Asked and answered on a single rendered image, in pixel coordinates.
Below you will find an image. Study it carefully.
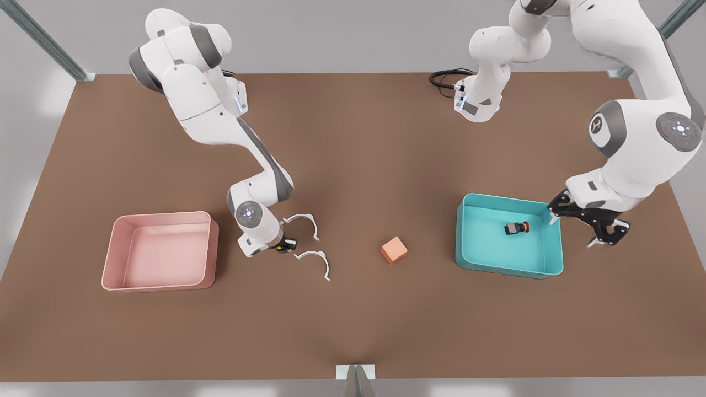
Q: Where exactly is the blue storage box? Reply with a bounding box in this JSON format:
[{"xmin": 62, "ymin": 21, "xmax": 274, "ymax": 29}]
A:
[{"xmin": 455, "ymin": 192, "xmax": 564, "ymax": 279}]

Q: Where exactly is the pink storage box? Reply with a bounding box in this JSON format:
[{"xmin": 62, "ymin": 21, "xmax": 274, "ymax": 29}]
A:
[{"xmin": 101, "ymin": 211, "xmax": 220, "ymax": 292}]

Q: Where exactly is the orange cube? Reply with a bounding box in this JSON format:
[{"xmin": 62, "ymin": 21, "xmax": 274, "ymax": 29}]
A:
[{"xmin": 381, "ymin": 236, "xmax": 409, "ymax": 265}]

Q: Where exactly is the silver frame post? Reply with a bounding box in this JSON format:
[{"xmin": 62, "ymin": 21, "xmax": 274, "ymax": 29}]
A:
[
  {"xmin": 335, "ymin": 364, "xmax": 377, "ymax": 397},
  {"xmin": 0, "ymin": 0, "xmax": 98, "ymax": 83},
  {"xmin": 607, "ymin": 0, "xmax": 706, "ymax": 79}
]

